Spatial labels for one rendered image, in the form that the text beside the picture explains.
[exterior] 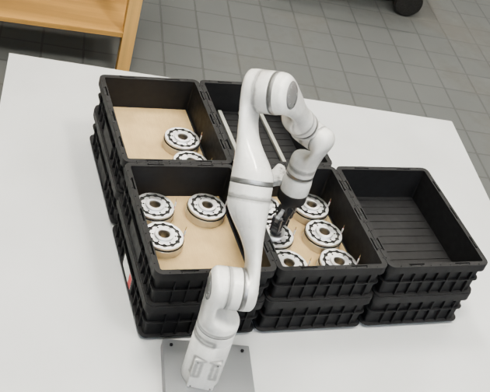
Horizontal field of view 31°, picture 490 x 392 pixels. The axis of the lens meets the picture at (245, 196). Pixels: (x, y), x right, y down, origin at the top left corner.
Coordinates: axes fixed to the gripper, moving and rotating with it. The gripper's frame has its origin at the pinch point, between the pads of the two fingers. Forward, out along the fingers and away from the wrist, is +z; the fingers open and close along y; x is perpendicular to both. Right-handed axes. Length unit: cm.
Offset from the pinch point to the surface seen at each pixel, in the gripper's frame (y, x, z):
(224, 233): -9.0, 11.3, 2.3
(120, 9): 165, 147, 62
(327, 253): -0.3, -14.1, -0.7
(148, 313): -41.5, 13.4, 7.0
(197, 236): -15.0, 16.0, 2.3
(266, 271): -24.9, -6.1, -7.6
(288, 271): -20.9, -10.3, -7.7
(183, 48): 197, 125, 86
